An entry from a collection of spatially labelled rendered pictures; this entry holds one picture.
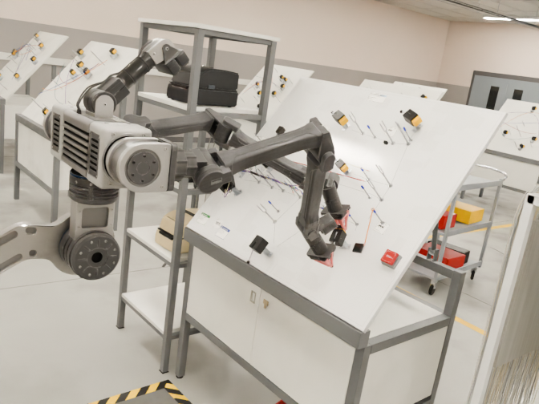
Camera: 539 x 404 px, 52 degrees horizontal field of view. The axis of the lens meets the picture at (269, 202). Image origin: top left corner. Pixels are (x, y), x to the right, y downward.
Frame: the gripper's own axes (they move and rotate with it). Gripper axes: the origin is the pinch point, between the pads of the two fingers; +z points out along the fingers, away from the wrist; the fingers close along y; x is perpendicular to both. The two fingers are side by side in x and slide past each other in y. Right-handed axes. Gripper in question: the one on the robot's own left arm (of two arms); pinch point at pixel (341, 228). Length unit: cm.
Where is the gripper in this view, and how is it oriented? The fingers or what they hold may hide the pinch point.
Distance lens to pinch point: 217.0
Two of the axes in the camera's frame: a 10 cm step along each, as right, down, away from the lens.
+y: -7.8, -0.3, 6.3
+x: -5.4, 5.5, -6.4
